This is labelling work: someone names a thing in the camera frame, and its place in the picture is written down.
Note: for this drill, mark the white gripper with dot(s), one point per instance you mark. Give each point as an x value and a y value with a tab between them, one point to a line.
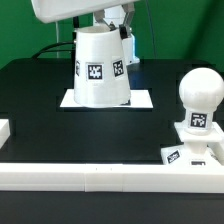
49	11

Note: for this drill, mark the white lamp shade cone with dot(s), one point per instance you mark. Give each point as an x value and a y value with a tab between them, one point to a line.
100	78

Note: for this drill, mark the white lamp bulb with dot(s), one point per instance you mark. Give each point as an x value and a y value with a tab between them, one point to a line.
201	91

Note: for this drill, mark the white lamp base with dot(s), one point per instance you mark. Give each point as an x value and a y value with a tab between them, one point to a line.
196	150

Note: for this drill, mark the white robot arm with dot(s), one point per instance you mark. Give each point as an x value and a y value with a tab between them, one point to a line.
114	13

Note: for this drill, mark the white marker tag sheet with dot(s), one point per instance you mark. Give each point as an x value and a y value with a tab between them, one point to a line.
139	99

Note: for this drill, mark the white left fence block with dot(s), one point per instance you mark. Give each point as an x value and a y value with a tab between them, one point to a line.
4	131

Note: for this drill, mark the white front fence bar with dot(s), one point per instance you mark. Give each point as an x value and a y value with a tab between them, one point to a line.
110	178

